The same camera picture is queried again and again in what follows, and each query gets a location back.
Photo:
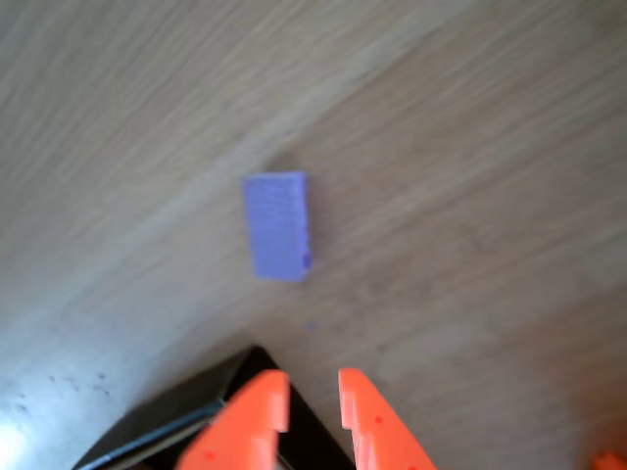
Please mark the purple foam block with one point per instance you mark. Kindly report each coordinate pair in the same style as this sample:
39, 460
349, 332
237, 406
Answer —
276, 225

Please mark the black cardboard box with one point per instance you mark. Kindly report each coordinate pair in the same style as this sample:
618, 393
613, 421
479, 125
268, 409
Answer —
196, 416

